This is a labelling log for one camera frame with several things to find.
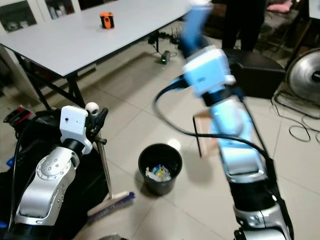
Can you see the white glass-door cabinet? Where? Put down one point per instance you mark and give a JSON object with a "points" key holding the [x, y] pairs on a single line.
{"points": [[17, 17]]}

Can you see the black router with antennas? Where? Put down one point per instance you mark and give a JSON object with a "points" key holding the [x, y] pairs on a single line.
{"points": [[175, 42]]}

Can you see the grey table with black legs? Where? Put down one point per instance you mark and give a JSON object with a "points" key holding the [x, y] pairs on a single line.
{"points": [[80, 37]]}

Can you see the crumpled paper rubbish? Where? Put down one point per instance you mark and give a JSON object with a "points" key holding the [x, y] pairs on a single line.
{"points": [[159, 173]]}

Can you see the red black tool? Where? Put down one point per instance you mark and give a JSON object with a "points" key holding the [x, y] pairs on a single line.
{"points": [[19, 115]]}

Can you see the black fabric bag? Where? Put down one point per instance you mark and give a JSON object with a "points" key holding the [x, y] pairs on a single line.
{"points": [[25, 150]]}

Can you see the black round waste bin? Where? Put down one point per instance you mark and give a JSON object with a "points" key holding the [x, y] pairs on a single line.
{"points": [[160, 187]]}

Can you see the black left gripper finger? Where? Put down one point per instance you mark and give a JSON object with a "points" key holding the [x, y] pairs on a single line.
{"points": [[100, 121]]}

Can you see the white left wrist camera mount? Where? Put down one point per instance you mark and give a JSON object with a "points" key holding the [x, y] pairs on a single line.
{"points": [[72, 125]]}

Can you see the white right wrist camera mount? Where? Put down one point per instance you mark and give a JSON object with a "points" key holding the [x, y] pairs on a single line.
{"points": [[209, 71]]}

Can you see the broom with blue bristles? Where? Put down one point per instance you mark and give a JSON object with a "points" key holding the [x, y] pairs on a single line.
{"points": [[106, 172]]}

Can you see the person legs in black trousers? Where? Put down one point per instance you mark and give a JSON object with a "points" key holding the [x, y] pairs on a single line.
{"points": [[242, 22]]}

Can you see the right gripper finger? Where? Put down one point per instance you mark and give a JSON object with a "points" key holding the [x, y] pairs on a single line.
{"points": [[191, 22], [202, 25]]}

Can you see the small device with green light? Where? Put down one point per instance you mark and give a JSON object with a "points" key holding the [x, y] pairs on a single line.
{"points": [[165, 57]]}

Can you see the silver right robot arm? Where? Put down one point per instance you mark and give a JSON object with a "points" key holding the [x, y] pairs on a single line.
{"points": [[245, 155]]}

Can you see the round metal floor fan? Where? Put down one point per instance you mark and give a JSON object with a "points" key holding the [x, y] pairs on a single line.
{"points": [[305, 75]]}

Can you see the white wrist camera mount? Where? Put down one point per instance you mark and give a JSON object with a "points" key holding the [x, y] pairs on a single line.
{"points": [[209, 71], [72, 125]]}

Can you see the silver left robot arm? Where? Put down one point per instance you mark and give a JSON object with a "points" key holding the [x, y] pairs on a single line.
{"points": [[47, 177]]}

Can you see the small orange black device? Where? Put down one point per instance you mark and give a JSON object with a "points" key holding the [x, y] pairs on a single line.
{"points": [[106, 20]]}

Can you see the pink cushion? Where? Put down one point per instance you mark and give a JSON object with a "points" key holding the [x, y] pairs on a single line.
{"points": [[280, 6]]}

